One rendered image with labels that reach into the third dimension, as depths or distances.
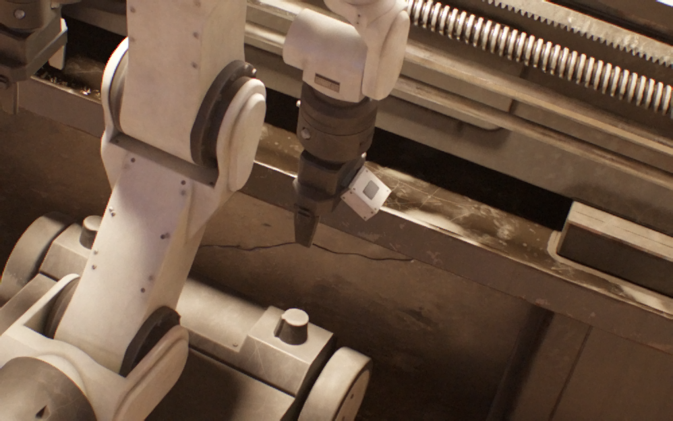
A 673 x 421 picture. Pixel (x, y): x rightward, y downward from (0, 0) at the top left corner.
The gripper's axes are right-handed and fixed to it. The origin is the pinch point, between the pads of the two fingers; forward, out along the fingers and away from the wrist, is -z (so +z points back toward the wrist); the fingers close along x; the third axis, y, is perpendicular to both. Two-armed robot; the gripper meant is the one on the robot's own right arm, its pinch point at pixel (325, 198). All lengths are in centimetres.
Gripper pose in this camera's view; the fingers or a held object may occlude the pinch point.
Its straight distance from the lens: 151.5
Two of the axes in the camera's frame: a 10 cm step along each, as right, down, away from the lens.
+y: -8.9, -3.9, 2.3
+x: 4.4, -6.3, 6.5
